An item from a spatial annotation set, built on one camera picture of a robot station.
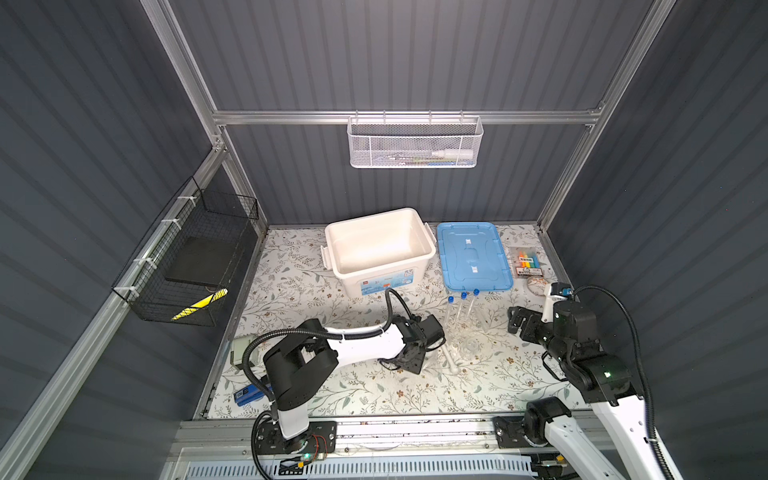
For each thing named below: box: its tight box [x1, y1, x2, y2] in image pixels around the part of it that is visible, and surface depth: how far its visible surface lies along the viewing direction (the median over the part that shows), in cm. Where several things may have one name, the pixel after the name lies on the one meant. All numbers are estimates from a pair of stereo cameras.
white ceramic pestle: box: [441, 345, 461, 375], surface depth 86 cm
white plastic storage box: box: [320, 207, 437, 297], surface depth 102 cm
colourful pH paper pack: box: [516, 251, 544, 277], surface depth 108 cm
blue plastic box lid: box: [437, 222, 514, 292], surface depth 112 cm
